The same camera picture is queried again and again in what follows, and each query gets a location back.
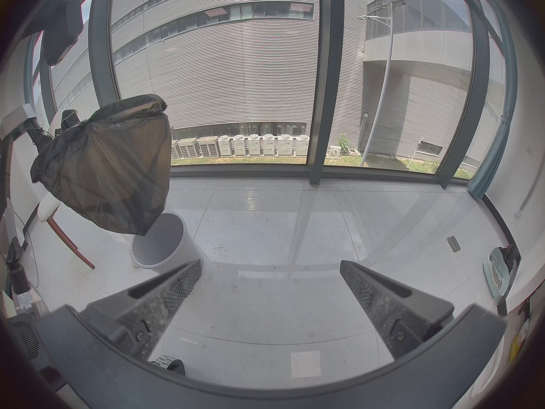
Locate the black plastic bag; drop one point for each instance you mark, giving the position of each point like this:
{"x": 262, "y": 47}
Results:
{"x": 106, "y": 164}

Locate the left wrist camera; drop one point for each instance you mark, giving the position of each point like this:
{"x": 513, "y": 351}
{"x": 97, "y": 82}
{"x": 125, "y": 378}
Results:
{"x": 70, "y": 119}

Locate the window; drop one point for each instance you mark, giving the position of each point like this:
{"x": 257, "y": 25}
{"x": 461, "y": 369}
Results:
{"x": 255, "y": 79}

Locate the white trash bin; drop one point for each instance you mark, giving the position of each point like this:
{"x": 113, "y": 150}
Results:
{"x": 157, "y": 241}

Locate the pale blue oval tray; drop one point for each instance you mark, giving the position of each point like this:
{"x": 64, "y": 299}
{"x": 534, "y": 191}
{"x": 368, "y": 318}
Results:
{"x": 494, "y": 271}

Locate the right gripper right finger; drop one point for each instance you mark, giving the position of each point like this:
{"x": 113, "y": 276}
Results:
{"x": 383, "y": 300}

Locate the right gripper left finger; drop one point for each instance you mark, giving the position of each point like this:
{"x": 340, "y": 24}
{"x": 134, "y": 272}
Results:
{"x": 161, "y": 296}

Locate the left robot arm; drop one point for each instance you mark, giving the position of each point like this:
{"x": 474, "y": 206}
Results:
{"x": 17, "y": 122}

